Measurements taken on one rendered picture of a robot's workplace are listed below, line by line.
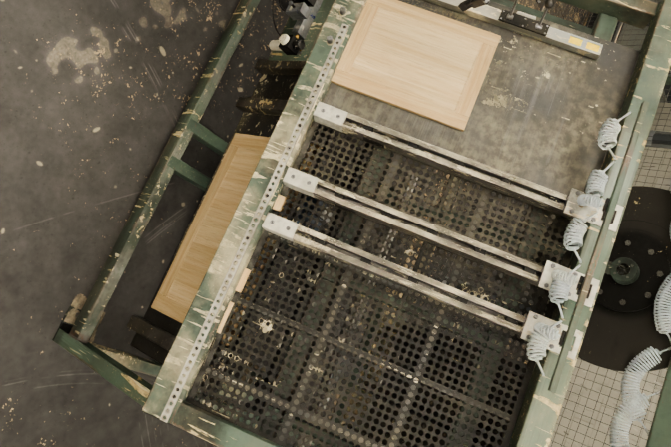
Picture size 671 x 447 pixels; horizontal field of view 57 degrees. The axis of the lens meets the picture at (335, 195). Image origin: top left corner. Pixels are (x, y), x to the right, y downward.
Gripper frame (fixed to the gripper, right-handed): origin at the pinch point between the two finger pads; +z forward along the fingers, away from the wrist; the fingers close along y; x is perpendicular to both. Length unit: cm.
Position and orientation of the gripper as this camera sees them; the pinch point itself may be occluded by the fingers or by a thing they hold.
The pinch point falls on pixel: (467, 4)
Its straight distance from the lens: 242.0
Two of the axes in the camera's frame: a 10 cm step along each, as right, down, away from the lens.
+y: 5.4, -7.4, 4.0
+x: -6.7, -6.7, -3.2
